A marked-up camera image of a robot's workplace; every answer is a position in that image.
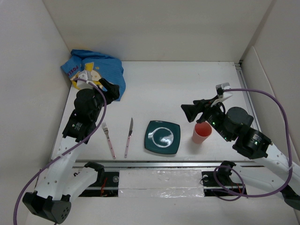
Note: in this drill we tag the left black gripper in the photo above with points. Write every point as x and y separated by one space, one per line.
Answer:
112 93

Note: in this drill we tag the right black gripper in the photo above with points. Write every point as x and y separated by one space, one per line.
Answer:
191 110

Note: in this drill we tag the salmon pink plastic cup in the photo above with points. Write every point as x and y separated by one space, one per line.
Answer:
201 132

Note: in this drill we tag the blue Pikachu cloth placemat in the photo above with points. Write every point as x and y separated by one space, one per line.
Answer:
96 65

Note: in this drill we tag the pink handled fork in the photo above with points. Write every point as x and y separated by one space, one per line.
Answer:
106 132

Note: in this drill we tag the dark teal square plate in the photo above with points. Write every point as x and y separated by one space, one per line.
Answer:
162 137

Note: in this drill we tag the pink handled knife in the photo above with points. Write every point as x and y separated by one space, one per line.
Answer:
128 138

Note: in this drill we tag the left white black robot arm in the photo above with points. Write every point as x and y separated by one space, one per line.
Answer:
53 196

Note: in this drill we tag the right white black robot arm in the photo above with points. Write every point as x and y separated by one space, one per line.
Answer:
235 125

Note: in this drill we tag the white foam block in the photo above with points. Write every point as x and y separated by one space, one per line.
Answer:
162 183

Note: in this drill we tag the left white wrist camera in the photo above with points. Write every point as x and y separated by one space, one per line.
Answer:
86 76

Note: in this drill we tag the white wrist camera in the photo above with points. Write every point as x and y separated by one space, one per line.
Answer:
223 91
86 76

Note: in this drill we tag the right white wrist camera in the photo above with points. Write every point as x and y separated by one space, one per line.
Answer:
223 91

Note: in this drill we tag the aluminium right side rail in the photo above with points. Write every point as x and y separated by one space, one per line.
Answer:
245 94

